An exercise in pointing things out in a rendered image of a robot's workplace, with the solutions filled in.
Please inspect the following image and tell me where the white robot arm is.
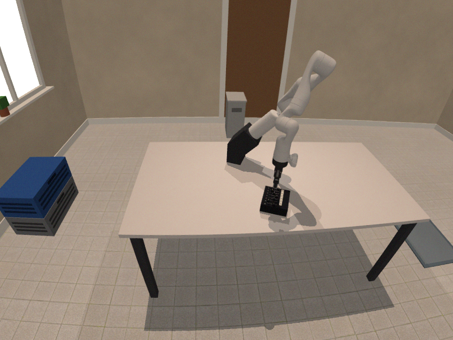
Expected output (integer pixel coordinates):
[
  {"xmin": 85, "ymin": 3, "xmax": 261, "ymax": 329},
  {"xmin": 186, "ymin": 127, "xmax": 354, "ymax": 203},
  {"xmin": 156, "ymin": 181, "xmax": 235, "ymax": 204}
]
[{"xmin": 249, "ymin": 50, "xmax": 336, "ymax": 167}]

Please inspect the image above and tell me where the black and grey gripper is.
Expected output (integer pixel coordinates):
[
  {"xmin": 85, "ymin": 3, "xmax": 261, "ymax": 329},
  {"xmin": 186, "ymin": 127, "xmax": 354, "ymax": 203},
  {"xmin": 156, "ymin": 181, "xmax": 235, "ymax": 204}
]
[{"xmin": 272, "ymin": 159, "xmax": 288, "ymax": 189}]

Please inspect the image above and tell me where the black lighting desk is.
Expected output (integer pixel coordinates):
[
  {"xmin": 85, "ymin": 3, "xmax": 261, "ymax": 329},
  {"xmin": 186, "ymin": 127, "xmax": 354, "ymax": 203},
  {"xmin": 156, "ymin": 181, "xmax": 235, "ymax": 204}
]
[{"xmin": 260, "ymin": 186, "xmax": 290, "ymax": 217}]

